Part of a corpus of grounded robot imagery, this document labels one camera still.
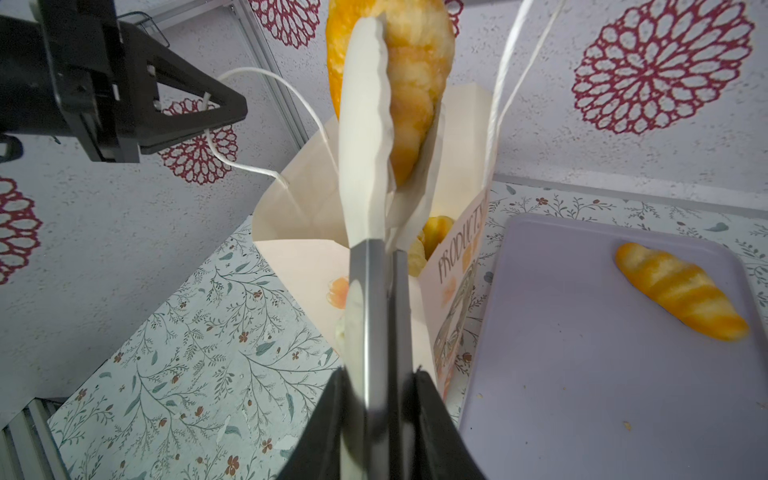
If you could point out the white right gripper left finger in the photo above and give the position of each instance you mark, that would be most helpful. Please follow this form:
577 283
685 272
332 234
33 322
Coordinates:
347 436

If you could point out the lilac plastic tray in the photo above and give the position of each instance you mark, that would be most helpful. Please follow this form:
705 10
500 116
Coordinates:
578 375

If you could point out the croissant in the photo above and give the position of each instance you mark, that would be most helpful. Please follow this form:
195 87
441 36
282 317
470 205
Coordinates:
683 289

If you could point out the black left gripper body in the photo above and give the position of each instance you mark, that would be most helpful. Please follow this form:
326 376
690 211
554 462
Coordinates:
64 74

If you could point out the small bread roll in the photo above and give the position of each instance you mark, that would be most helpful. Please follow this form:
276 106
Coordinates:
416 258

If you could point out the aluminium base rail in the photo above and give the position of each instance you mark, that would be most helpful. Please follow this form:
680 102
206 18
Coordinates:
28 449

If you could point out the cream paper bread bag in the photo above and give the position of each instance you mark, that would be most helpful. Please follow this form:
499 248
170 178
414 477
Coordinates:
298 225

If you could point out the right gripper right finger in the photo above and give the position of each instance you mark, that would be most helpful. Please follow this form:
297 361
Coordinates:
449 177

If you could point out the striped bread roll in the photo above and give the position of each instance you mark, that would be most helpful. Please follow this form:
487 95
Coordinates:
420 40

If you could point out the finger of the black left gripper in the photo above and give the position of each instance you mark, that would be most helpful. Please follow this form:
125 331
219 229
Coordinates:
164 99

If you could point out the round orange bun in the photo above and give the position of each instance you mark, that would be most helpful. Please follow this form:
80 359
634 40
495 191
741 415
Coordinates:
434 232

